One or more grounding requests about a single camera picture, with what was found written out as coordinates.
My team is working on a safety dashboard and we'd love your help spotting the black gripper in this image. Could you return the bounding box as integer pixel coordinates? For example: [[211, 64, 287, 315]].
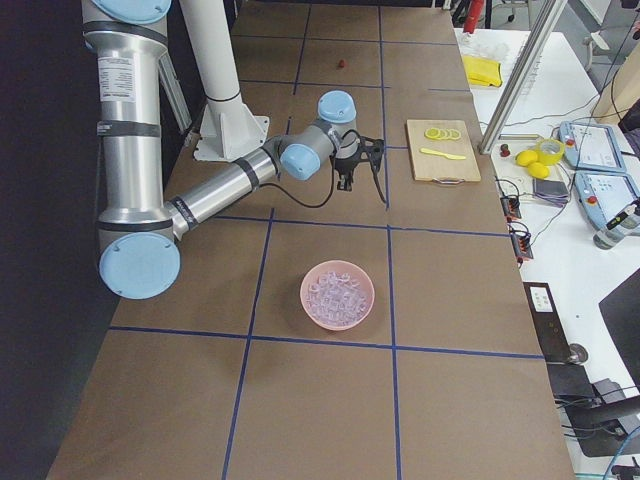
[[334, 135, 368, 191]]

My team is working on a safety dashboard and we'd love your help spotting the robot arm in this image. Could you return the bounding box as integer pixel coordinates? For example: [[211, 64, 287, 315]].
[[82, 1, 365, 300]]

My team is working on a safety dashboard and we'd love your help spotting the pile of clear ice cubes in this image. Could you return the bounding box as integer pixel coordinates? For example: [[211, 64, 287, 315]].
[[303, 271, 370, 328]]

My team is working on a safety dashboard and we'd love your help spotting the yellow plastic knife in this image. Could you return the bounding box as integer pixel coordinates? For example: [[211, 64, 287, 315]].
[[419, 147, 467, 161]]

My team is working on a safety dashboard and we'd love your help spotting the wooden cutting board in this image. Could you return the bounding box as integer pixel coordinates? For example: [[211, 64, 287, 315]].
[[406, 119, 481, 185]]

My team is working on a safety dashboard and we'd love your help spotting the pink bowl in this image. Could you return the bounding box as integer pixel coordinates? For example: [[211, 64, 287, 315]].
[[299, 260, 376, 331]]

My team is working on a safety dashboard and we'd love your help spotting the yellow cloth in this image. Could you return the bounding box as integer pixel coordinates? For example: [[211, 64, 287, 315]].
[[462, 55, 503, 87]]

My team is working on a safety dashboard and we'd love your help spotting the whole lemon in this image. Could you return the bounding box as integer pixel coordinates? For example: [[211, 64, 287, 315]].
[[516, 150, 539, 167], [526, 162, 550, 180]]

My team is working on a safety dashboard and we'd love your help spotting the yellow tape roll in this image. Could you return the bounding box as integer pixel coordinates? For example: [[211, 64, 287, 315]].
[[535, 138, 565, 166]]

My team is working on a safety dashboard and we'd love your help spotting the upper teach pendant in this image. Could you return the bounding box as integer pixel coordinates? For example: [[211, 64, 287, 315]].
[[558, 121, 627, 173]]

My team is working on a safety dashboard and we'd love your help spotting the teach pendant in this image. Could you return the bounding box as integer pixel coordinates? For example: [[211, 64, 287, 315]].
[[574, 170, 639, 229], [558, 121, 627, 173]]

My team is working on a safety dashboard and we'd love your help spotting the black power strip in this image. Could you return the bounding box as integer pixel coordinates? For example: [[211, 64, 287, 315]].
[[523, 282, 571, 363]]

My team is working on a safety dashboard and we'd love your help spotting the lower teach pendant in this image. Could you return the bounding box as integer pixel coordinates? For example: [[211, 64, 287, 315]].
[[574, 170, 639, 229]]

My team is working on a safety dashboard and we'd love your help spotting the black monitor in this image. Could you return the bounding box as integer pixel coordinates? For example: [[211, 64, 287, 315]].
[[599, 270, 640, 385]]

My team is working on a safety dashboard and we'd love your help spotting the white camera pole mount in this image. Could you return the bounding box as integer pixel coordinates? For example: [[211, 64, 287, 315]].
[[180, 0, 270, 161]]

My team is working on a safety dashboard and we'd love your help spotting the aluminium frame post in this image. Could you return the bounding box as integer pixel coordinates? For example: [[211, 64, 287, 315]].
[[478, 0, 568, 155]]

